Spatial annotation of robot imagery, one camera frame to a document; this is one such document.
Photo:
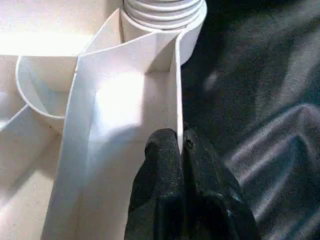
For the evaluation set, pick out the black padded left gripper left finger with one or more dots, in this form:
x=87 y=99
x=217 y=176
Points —
x=160 y=190

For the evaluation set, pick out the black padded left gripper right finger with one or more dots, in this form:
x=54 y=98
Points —
x=212 y=200

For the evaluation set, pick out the white plastic table top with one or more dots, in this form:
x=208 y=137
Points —
x=112 y=100

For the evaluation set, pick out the white plastic table leg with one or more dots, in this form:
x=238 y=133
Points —
x=162 y=15

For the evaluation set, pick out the black work mat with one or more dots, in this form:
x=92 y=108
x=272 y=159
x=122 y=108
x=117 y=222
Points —
x=250 y=100

